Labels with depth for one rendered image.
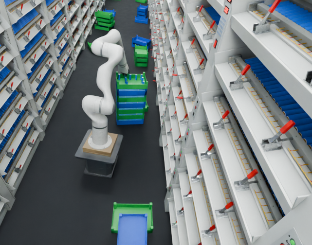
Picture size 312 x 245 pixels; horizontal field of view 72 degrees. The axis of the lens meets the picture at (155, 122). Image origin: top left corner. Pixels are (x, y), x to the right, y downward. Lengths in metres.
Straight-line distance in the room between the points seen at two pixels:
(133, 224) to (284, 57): 1.46
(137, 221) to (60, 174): 0.80
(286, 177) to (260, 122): 0.18
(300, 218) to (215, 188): 0.47
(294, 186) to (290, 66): 0.26
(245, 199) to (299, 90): 0.36
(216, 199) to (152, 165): 1.26
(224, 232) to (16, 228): 1.49
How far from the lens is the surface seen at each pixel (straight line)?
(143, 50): 3.77
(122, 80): 2.28
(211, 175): 0.97
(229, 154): 0.81
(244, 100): 0.74
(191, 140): 1.19
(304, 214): 0.51
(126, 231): 1.72
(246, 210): 0.71
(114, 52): 1.55
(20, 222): 1.96
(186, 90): 1.42
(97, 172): 1.99
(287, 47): 0.64
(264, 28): 0.72
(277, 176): 0.57
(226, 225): 0.88
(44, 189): 2.05
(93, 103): 1.56
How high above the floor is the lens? 1.68
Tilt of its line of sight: 42 degrees down
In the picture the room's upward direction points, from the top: 10 degrees clockwise
